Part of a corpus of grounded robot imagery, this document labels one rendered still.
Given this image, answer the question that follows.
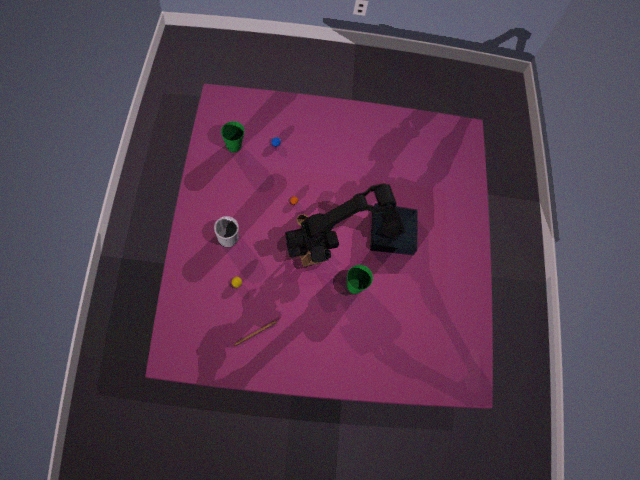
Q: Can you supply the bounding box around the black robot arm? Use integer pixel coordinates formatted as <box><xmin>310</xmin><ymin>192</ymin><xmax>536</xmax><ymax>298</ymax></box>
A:
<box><xmin>285</xmin><ymin>183</ymin><xmax>405</xmax><ymax>263</ymax></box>

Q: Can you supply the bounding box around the white cylindrical cup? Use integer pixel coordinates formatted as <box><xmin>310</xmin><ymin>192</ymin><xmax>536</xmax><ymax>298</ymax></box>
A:
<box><xmin>214</xmin><ymin>216</ymin><xmax>239</xmax><ymax>247</ymax></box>

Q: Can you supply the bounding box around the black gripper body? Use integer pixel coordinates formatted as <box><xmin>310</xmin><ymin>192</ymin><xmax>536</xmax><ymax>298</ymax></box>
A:
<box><xmin>287</xmin><ymin>231</ymin><xmax>339</xmax><ymax>258</ymax></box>

